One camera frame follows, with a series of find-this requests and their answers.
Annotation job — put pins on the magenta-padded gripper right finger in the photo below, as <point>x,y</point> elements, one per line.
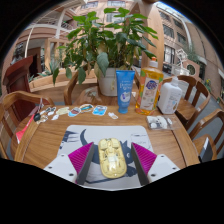
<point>163,165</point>

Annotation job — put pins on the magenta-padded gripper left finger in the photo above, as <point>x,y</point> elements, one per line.
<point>60,166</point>

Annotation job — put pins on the yellow computer mouse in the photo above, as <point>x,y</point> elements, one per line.
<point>112,160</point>

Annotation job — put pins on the white mouse pad, dark print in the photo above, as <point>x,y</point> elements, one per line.
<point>100,131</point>

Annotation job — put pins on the clear plastic packet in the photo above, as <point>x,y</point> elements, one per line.
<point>158,122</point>

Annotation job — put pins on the dark notebook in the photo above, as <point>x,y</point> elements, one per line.
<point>206,151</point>

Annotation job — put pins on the keys with black fob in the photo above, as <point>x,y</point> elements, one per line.
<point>38,117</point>

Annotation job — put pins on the oval dark-rimmed sticker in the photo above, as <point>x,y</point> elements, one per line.
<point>86,107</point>

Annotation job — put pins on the blue sticker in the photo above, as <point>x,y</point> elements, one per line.
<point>99,110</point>

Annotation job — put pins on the white pump bottle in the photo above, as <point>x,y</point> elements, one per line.
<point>170,96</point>

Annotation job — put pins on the yellow dish soap bottle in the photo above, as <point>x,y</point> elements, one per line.
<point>149,90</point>

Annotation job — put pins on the wooden armchair holding red bag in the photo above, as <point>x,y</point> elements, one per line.
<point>13,98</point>

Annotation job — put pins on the wooden planter box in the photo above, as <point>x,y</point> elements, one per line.
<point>43,85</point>

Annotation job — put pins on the blue squeeze tube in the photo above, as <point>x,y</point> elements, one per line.
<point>125,91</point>

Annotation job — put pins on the spiky green agave plant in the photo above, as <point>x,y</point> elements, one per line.
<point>46,68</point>

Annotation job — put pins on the white abstract sculpture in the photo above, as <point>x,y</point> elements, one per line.
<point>181,61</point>

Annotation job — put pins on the green plant in white pot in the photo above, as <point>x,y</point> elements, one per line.
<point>100,40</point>

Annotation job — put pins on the dark red wooden pedestal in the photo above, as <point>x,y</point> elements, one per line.
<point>20,76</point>

